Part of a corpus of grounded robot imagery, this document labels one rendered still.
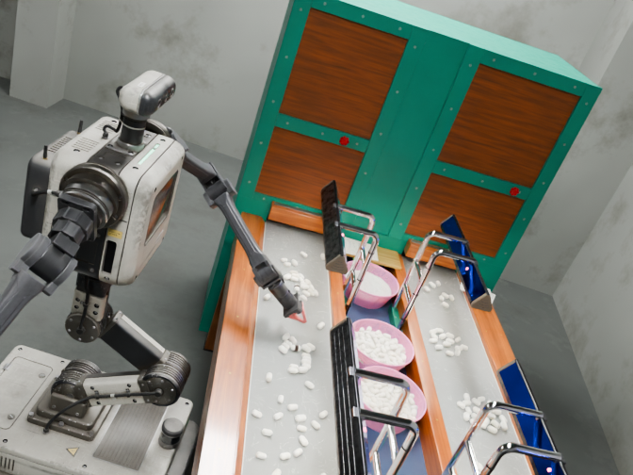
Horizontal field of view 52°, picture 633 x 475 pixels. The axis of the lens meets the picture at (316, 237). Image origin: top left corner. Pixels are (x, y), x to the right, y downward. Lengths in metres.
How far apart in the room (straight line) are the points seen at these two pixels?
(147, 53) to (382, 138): 2.90
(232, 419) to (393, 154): 1.47
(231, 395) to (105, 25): 3.91
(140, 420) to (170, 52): 3.55
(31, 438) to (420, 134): 1.92
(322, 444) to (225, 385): 0.35
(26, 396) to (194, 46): 3.49
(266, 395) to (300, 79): 1.34
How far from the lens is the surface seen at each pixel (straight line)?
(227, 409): 2.06
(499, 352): 2.86
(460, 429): 2.41
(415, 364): 2.55
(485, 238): 3.27
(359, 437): 1.63
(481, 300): 2.46
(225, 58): 5.26
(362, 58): 2.82
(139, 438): 2.31
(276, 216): 3.00
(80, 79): 5.72
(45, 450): 2.25
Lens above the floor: 2.20
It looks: 28 degrees down
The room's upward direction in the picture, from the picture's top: 20 degrees clockwise
